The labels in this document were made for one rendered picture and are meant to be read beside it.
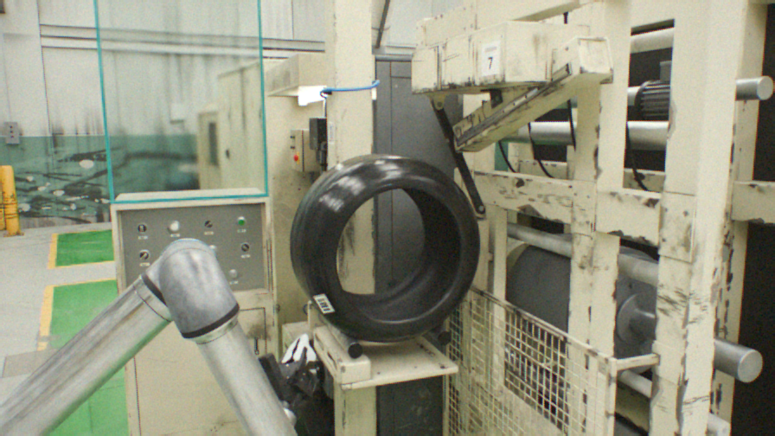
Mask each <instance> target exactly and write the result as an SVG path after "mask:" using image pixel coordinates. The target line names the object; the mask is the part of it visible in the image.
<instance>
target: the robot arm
mask: <svg viewBox="0 0 775 436"><path fill-rule="evenodd" d="M239 313H240V306H239V304H238V302H237V300H236V298H235V296H234V294H233V292H232V290H231V288H230V286H229V284H228V282H227V280H226V278H225V276H224V274H223V272H222V270H221V268H220V265H219V262H218V259H217V256H216V254H215V252H214V251H213V250H212V249H211V248H210V247H209V246H208V245H206V244H205V243H203V242H201V241H199V240H194V239H182V240H177V241H175V242H173V243H171V244H169V245H168V246H167V247H166V248H165V249H164V250H163V251H162V253H161V255H160V257H159V259H158V260H157V261H155V262H154V263H153V264H152V265H151V266H150V267H149V268H147V269H146V270H145V271H144V272H143V273H142V274H141V275H140V276H139V279H137V280H136V281H135V282H134V283H133V284H132V285H130V286H129V287H128V288H127V289H126V290H125V291H124V292H122V293H121V294H120V295H119V296H118V297H117V298H116V299H114V300H113V301H112V302H111V303H110V304H109V305H108V306H107V307H106V308H105V309H104V310H103V311H102V312H101V313H99V314H98V315H97V316H96V317H95V318H94V319H93V320H91V321H90V322H89V323H88V324H87V325H86V326H85V327H83V328H82V329H81V330H80V331H79V332H78V333H77V334H75V335H74V336H73V337H72V338H71V339H70V340H69V341H67V342H66V343H65V344H64V345H63V346H62V347H61V348H59V349H58V350H57V351H56V352H55V353H54V354H53V355H52V356H51V357H49V359H48V360H47V361H46V362H44V363H43V364H42V365H41V366H40V367H39V368H38V369H36V370H35V371H34V372H33V373H32V374H31V375H30V376H28V377H27V378H26V379H25V380H24V381H23V382H22V383H20V384H19V385H18V386H17V387H16V388H15V389H14V390H12V391H11V392H10V393H9V394H8V395H7V396H6V397H4V398H3V399H2V400H1V401H0V436H49V434H51V432H53V431H54V430H55V428H57V427H58V426H59V425H60V424H61V423H62V422H63V421H64V420H65V419H67V418H68V417H69V416H70V415H71V414H72V413H73V412H74V411H75V410H76V409H77V408H79V407H80V406H81V405H82V404H83V403H84V402H85V401H86V400H87V399H89V398H90V397H91V396H92V395H93V394H94V393H95V392H96V391H97V390H98V389H100V388H101V387H102V386H103V385H104V384H105V383H106V382H107V381H108V380H110V379H111V378H112V377H113V376H114V375H115V374H116V373H117V372H118V371H119V370H121V369H122V368H123V367H124V366H125V365H126V364H127V363H128V362H129V361H130V360H131V359H132V358H133V357H134V356H135V355H136V354H137V353H138V352H139V351H141V350H142V349H143V348H144V347H145V346H146V345H147V344H148V343H149V342H150V341H152V340H153V339H154V338H155V337H156V336H157V335H158V334H159V333H160V332H161V331H163V330H164V329H165V328H166V327H167V326H168V325H169V324H170V323H171V322H173V321H174V322H175V324H176V327H177V328H178V330H179V331H180V333H181V335H182V337H183V339H185V340H189V341H193V342H195V343H196V344H197V346H198V348H199V350H200V351H201V353H202V355H203V357H204V359H205V361H206V362H207V364H208V366H209V368H210V369H211V371H212V373H213V375H214V377H215V379H216V380H217V382H218V384H219V386H220V387H221V390H222V392H223V394H224V395H225V396H226V398H227V401H228V402H229V404H230V406H231V408H232V409H233V411H234V413H235V415H236V417H237V419H238V420H239V422H240V424H241V426H242V427H243V429H244V431H245V433H246V435H247V436H298V435H297V433H296V431H295V429H294V428H293V427H294V425H295V423H296V420H299V418H300V414H298V413H297V411H298V408H299V405H300V402H301V401H302V400H306V399H307V398H311V397H312V395H313V392H314V389H315V387H316V385H317V380H318V379H317V378H316V377H315V376H314V374H313V373H311V372H310V371H309V370H305V369H304V367H305V366H306V365H307V362H308V361H312V362H314V361H315V360H316V354H315V353H314V351H313V350H312V348H311V347H310V345H309V338H308V336H307V334H303V335H301V336H300V337H299V338H298V339H297V340H296V341H295V342H294V343H293V344H292V345H291V346H290V348H289V349H288V350H287V351H286V352H285V353H284V354H283V356H282V357H281V358H280V360H279V363H277V361H276V358H275V356H274V354H273V353H269V354H265V355H262V356H260V357H258V358H257V356H256V355H255V353H254V351H253V348H252V346H251V344H250V343H249V341H248V339H247V337H246V335H245V333H244V331H243V329H242V328H241V326H240V323H239V321H238V319H237V317H238V315H239ZM313 382H315V384H314V387H313V389H312V391H311V387H312V384H313ZM306 395H307V396H306Z"/></svg>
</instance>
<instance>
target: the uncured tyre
mask: <svg viewBox="0 0 775 436"><path fill-rule="evenodd" d="M392 189H403V190H404V191H405V192H406V193H407V194H408V195H409V196H410V197H411V198H412V199H413V201H414V203H415V204H416V206H417V208H418V210H419V212H420V216H421V219H422V223H423V243H422V248H421V251H420V256H419V258H418V259H417V261H416V263H415V265H414V266H413V268H412V270H411V271H410V272H409V274H408V275H407V276H406V277H405V278H404V279H403V280H401V281H400V282H399V283H398V284H396V285H394V286H392V287H390V288H388V289H387V290H385V291H382V292H377V293H370V294H359V293H353V292H348V291H345V290H344V289H343V288H342V285H341V282H340V279H339V277H338V272H337V265H336V256H337V249H338V244H339V240H340V238H341V235H342V233H343V230H344V228H345V226H346V224H347V223H348V221H349V219H350V217H351V216H352V215H353V214H354V213H355V212H356V210H357V209H359V208H360V207H361V206H362V205H363V204H364V203H365V202H366V201H368V200H369V199H371V198H373V197H374V196H377V195H379V194H380V193H383V192H386V191H389V190H392ZM479 254H480V234H479V228H478V224H477V217H476V215H475V212H474V210H473V207H472V206H471V203H470V201H469V199H468V198H467V196H466V194H465V193H464V191H463V190H461V188H460V187H459V186H458V185H457V184H456V183H455V182H454V181H453V180H452V179H451V178H450V177H449V176H448V175H447V174H446V173H444V171H442V170H441V169H439V168H438V167H436V166H434V165H432V164H430V163H428V162H425V161H422V160H419V159H417V158H413V157H403V156H396V155H389V154H367V155H361V156H358V157H352V158H350V159H347V160H345V161H343V162H341V163H339V164H337V165H335V166H334V167H332V168H330V169H329V170H327V171H326V172H325V173H323V174H322V175H321V176H320V177H319V178H318V179H317V180H316V181H315V182H314V183H313V184H312V185H311V187H310V188H309V189H308V191H307V192H306V193H305V195H304V197H303V199H302V201H301V202H300V203H299V205H298V209H297V211H296V214H295V216H294V219H293V222H292V226H291V236H290V255H291V264H292V268H293V271H294V273H295V276H296V278H297V281H298V283H299V285H300V287H301V288H302V290H303V292H304V293H305V295H306V296H307V298H308V299H309V300H310V301H311V302H312V303H313V305H314V306H315V307H316V308H317V310H318V311H319V312H320V314H321V315H322V316H323V317H324V318H325V319H326V320H327V321H328V322H329V323H330V324H332V325H333V326H334V327H336V328H337V329H339V330H340V331H342V332H343V333H345V334H347V335H350V336H352V337H355V338H358V339H362V340H365V341H370V342H374V343H398V342H403V341H406V340H410V339H413V338H415V337H419V336H421V335H424V334H426V333H427V332H428V331H430V330H433V329H434V328H436V327H437V326H439V325H440V324H442V323H443V322H444V321H445V320H446V319H447V318H448V317H449V316H450V315H451V314H452V313H453V312H454V311H455V310H456V309H457V308H458V306H459V305H460V304H461V302H462V301H463V299H464V297H465V296H466V294H467V292H468V291H469V289H470V287H471V284H472V282H473V279H474V277H475V274H476V271H477V265H478V261H479ZM322 294H324V295H325V297H326V298H327V299H328V301H329V302H330V305H331V306H332V308H333V310H334V311H333V312H329V313H324V314H323V312H322V311H321V309H320V307H319V306H318V304H317V302H316V300H315V299H314V298H313V297H315V296H318V295H322Z"/></svg>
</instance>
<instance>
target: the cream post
mask: <svg viewBox="0 0 775 436"><path fill-rule="evenodd" d="M324 20H325V54H326V86H327V87H333V88H347V87H366V86H371V85H372V57H371V0H324ZM326 101H327V124H328V159H329V169H330V167H334V166H335V165H337V164H339V163H341V162H343V161H345V160H347V159H350V158H352V157H358V156H361V155H367V154H373V124H372V89H368V90H361V91H351V92H332V95H327V100H326ZM329 122H334V139H335V144H329ZM336 265H337V272H338V277H339V279H340V282H341V285H342V288H343V289H344V290H345V291H348V292H353V293H359V294H370V293H375V256H374V197H373V198H371V199H369V200H368V201H366V202H365V203H364V204H363V205H362V206H361V207H360V208H359V209H357V210H356V212H355V213H354V214H353V215H352V216H351V217H350V219H349V221H348V223H347V224H346V226H345V228H344V230H343V233H342V235H341V238H340V240H339V244H338V249H337V256H336ZM333 385H334V401H335V435H336V436H376V386H373V387H367V388H358V389H352V390H347V391H342V390H341V389H340V388H339V386H338V384H337V383H336V381H335V379H334V384H333Z"/></svg>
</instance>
